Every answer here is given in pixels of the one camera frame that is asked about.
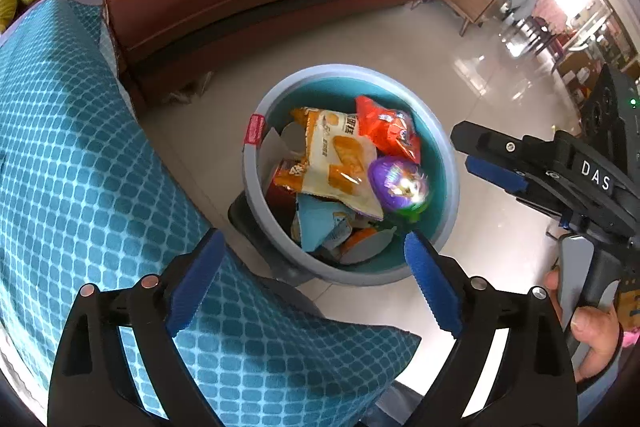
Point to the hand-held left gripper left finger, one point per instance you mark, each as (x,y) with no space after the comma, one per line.
(195,282)

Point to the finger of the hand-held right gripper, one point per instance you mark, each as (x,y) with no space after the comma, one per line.
(495,174)
(490,144)

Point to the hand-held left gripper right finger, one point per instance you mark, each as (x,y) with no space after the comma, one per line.
(432,287)

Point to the blue plastic bucket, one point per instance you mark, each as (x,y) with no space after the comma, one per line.
(442,197)

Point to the purple snack packet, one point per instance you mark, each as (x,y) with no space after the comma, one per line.
(395,182)

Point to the person's right hand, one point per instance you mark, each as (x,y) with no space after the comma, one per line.
(597,332)

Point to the orange and white wrapper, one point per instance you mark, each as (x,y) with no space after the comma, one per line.
(360,246)

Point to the red orange snack packet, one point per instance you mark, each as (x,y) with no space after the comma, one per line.
(385,127)

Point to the cardboard box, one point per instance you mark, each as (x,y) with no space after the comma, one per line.
(580,74)

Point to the teal paper carton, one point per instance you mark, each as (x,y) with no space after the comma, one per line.
(315,222)

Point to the pink chair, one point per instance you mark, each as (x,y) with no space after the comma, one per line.
(550,14)

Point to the white cardboard piece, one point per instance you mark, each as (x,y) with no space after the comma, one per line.
(272,147)

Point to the white and orange snack packet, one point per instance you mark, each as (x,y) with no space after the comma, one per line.
(330,157)

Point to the blue checked tablecloth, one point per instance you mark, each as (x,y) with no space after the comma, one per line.
(75,157)

